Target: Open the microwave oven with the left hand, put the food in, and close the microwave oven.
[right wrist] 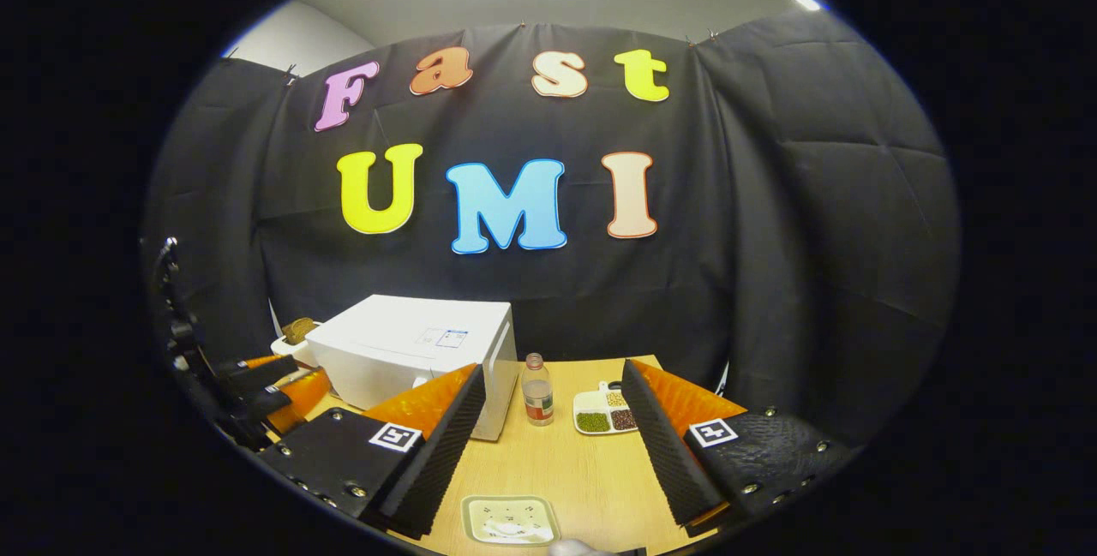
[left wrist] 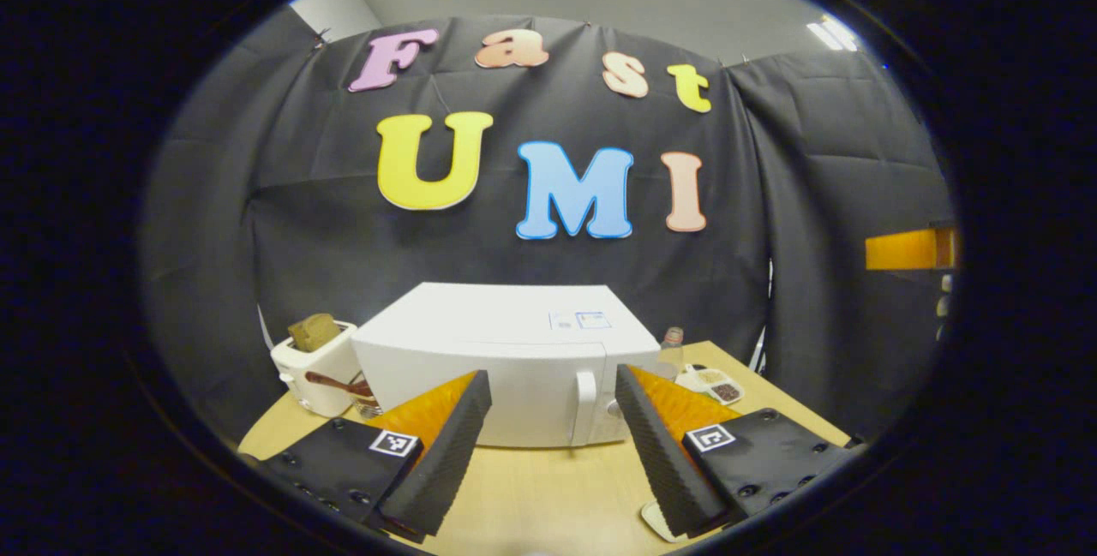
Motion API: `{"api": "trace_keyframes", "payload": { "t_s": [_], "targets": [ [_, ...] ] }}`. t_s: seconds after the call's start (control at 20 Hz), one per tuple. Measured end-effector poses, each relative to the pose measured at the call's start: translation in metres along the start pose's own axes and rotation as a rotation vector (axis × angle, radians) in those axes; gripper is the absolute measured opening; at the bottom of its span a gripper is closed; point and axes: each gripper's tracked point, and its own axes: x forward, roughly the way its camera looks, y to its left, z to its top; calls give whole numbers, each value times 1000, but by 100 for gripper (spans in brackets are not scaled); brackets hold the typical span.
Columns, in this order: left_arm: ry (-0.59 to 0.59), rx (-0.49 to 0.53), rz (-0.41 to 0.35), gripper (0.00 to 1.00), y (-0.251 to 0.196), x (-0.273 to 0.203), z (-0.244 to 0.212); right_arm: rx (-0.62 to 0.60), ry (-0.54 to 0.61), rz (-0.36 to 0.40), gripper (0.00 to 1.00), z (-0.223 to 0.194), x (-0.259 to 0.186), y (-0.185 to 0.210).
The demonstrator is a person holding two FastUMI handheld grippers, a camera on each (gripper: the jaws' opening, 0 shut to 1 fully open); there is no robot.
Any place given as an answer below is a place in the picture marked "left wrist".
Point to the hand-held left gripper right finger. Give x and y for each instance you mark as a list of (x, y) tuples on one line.
[(660, 462)]

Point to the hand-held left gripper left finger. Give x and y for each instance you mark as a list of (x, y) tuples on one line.
[(450, 457)]

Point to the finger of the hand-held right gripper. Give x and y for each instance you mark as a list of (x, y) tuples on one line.
[(904, 249)]

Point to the white microwave oven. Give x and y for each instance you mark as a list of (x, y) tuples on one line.
[(497, 316)]

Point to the pale green plate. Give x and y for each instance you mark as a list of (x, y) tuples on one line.
[(656, 519)]

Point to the divided dish of beans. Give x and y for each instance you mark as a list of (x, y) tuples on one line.
[(711, 380)]

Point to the small clear plastic bottle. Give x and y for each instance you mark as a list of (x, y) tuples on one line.
[(671, 359)]

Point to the brown spoon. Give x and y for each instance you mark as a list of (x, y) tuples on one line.
[(338, 385)]

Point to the white toaster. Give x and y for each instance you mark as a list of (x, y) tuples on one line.
[(326, 363)]

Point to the brown bread slice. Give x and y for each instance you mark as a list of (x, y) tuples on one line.
[(313, 331)]

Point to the small ceiling light panel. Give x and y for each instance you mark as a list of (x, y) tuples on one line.
[(831, 33)]

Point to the black backdrop cloth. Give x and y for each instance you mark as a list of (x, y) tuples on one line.
[(300, 239)]

